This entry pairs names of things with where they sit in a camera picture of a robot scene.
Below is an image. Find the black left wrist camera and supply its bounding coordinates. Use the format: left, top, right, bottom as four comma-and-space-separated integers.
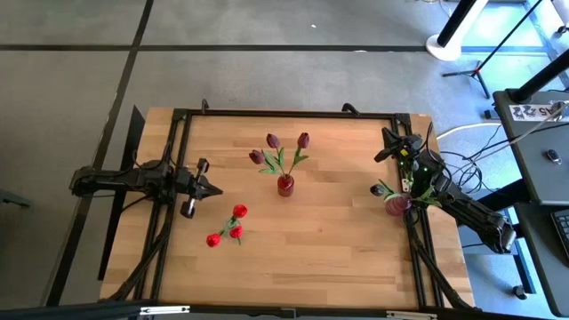
173, 172, 193, 197

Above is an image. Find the black side panel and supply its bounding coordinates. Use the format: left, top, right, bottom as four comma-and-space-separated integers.
97, 104, 147, 282

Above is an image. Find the clear glass vase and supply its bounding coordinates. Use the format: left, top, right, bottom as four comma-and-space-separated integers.
220, 216, 239, 236

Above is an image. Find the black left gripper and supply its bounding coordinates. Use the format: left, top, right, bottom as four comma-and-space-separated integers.
180, 157, 224, 220

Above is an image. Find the grey furniture foot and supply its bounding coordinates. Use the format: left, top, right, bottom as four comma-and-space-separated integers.
0, 188, 33, 210

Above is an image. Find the black desk post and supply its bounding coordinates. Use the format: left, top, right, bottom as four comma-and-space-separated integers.
509, 46, 569, 104

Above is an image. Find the black keyboard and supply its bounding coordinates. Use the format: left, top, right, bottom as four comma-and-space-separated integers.
550, 208, 569, 261

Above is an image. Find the black aluminium table frame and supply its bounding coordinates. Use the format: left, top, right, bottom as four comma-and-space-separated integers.
106, 108, 475, 312

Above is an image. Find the pink ribbed glass vase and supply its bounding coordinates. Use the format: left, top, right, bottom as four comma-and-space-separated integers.
384, 193, 413, 218

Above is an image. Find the black rig crossbar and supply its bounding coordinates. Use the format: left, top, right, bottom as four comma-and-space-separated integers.
0, 300, 569, 320

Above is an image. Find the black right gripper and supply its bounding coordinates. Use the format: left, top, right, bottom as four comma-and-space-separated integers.
373, 126, 441, 188

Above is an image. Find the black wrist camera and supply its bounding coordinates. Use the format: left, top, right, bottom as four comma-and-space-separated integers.
173, 172, 193, 197
402, 134, 424, 152

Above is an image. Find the black tripod stand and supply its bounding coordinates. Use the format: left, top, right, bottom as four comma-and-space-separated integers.
441, 0, 546, 100

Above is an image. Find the white printed label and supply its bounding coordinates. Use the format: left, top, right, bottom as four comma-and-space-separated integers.
509, 103, 564, 121

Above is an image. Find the white floor stand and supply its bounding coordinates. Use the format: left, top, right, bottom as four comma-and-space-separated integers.
425, 0, 490, 62

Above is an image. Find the dark grey desk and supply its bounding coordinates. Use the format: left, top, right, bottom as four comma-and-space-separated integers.
514, 202, 569, 317
492, 88, 569, 208

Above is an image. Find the red glass vase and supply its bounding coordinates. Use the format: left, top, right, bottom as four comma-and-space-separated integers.
276, 173, 296, 198

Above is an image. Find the long silver bracket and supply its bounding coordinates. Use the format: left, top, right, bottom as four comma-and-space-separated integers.
139, 304, 191, 316
385, 309, 439, 320

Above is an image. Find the grey cable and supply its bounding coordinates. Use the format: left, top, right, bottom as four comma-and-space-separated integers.
506, 100, 569, 146

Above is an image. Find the white cable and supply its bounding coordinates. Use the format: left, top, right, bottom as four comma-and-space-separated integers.
436, 122, 501, 140

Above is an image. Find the red tulip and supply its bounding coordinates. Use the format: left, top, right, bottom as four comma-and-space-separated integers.
286, 132, 311, 177

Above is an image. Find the blue desk leg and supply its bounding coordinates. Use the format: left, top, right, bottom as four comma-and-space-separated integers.
504, 206, 539, 297

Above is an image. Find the black desk foot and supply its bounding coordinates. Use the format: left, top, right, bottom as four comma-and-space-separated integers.
477, 179, 531, 213

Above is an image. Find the black cable bundle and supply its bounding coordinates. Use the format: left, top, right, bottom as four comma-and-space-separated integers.
437, 124, 517, 196

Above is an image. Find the black tulip flower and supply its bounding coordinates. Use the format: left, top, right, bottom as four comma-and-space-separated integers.
413, 186, 444, 209
369, 179, 404, 201

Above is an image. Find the purple tulip flower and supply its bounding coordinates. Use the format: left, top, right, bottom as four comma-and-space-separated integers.
248, 149, 284, 177
265, 132, 288, 177

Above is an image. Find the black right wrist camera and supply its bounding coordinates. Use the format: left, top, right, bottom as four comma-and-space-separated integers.
402, 134, 424, 152

